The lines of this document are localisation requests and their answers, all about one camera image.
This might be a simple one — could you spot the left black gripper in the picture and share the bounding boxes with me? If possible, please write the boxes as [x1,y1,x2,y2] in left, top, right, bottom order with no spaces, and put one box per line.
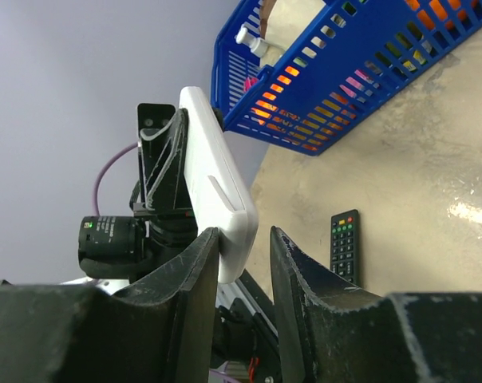
[134,103,197,275]

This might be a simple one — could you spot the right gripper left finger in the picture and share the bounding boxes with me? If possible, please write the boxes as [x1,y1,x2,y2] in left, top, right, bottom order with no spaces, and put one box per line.
[0,228,219,382]

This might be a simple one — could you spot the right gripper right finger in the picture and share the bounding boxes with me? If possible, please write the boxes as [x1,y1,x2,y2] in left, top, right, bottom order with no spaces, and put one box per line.
[270,227,482,382]

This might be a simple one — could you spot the small white remote control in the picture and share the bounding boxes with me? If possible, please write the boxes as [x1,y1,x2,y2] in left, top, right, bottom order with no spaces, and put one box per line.
[179,86,259,284]

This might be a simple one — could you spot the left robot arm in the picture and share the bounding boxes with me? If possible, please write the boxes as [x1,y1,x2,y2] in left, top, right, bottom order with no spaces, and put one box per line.
[77,103,198,282]

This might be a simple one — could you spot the black TV remote control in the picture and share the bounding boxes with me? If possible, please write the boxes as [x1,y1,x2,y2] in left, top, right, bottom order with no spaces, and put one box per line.
[330,209,362,286]

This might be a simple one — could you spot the pink small box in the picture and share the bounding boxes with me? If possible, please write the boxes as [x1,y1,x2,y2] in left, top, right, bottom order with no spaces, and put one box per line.
[243,77,259,93]

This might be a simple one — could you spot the white bottle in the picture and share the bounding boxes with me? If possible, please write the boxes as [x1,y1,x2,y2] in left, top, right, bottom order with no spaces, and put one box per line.
[235,25,284,58]

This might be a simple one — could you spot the blue plastic shopping basket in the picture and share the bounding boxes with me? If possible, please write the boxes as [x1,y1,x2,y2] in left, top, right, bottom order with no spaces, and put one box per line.
[211,0,482,156]

